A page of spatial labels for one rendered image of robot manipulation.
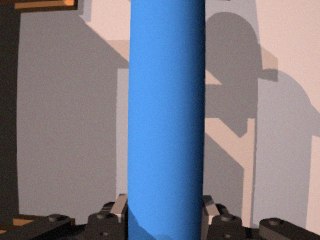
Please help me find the blue cylinder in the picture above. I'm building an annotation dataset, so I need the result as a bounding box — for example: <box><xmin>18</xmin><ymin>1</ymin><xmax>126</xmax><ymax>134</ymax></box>
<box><xmin>127</xmin><ymin>0</ymin><xmax>206</xmax><ymax>240</ymax></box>

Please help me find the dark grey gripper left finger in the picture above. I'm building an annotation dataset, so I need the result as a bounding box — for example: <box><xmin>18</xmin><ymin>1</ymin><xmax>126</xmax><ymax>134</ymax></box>
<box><xmin>0</xmin><ymin>194</ymin><xmax>128</xmax><ymax>240</ymax></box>

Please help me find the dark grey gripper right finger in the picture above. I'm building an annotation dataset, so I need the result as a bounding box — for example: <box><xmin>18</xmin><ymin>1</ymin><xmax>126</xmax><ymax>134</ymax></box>
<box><xmin>200</xmin><ymin>195</ymin><xmax>320</xmax><ymax>240</ymax></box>

